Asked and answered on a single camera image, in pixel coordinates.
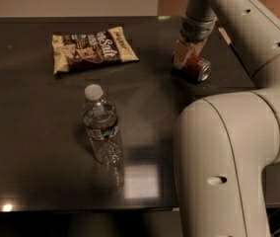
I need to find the clear plastic water bottle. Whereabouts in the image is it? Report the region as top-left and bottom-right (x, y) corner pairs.
(83, 84), (123, 165)

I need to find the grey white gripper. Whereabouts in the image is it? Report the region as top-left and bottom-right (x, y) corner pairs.
(173, 14), (216, 69)

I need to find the brown snack chip bag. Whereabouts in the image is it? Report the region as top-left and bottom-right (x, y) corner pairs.
(52, 27), (139, 75)

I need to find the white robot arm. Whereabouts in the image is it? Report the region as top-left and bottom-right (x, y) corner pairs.
(174, 0), (280, 237)

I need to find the red coke can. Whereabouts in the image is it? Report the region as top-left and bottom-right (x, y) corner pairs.
(172, 53), (211, 82)

